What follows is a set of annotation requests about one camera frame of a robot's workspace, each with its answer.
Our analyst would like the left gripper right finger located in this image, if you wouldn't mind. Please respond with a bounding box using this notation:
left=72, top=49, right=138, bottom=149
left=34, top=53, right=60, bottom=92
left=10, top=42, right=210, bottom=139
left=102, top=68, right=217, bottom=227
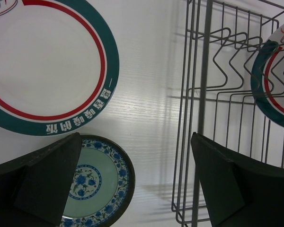
left=191, top=133, right=284, bottom=227

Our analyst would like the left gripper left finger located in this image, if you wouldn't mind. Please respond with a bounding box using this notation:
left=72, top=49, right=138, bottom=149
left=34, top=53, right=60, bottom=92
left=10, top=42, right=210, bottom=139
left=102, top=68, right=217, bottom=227
left=0, top=132, right=82, bottom=227

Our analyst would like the green red rimmed plate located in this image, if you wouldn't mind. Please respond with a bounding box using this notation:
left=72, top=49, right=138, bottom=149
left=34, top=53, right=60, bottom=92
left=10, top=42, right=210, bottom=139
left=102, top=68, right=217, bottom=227
left=0, top=0, right=120, bottom=136
left=250, top=24, right=284, bottom=127

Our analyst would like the blue floral green plate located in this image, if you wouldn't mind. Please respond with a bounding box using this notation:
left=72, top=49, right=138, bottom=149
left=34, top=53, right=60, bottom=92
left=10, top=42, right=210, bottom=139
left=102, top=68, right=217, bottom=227
left=60, top=135, right=135, bottom=227

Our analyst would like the grey wire dish rack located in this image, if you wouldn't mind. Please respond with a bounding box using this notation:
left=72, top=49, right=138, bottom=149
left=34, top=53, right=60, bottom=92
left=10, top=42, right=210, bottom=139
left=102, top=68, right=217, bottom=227
left=171, top=0, right=284, bottom=227

